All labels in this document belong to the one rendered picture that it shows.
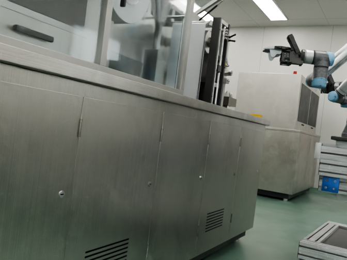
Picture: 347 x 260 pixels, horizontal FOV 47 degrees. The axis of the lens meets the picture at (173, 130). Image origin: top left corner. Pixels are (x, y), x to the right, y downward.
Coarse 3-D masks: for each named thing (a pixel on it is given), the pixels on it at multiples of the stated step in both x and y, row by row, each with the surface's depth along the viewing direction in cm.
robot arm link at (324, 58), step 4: (316, 52) 210; (320, 52) 210; (324, 52) 210; (328, 52) 210; (332, 52) 211; (316, 56) 209; (320, 56) 209; (324, 56) 209; (328, 56) 208; (332, 56) 209; (316, 60) 210; (320, 60) 209; (324, 60) 209; (328, 60) 209; (332, 60) 209; (316, 64) 211; (320, 64) 209; (324, 64) 209; (328, 64) 210; (332, 64) 210
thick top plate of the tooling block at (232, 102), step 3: (225, 96) 291; (228, 96) 289; (225, 99) 290; (228, 99) 289; (231, 99) 294; (234, 99) 299; (225, 102) 290; (228, 102) 289; (231, 102) 294; (234, 102) 300; (225, 105) 298; (228, 105) 294; (231, 105) 295; (234, 105) 301
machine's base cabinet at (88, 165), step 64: (0, 64) 96; (0, 128) 98; (64, 128) 117; (128, 128) 145; (192, 128) 191; (256, 128) 279; (0, 192) 100; (64, 192) 119; (128, 192) 149; (192, 192) 198; (256, 192) 296; (0, 256) 102; (64, 256) 123; (128, 256) 154; (192, 256) 207
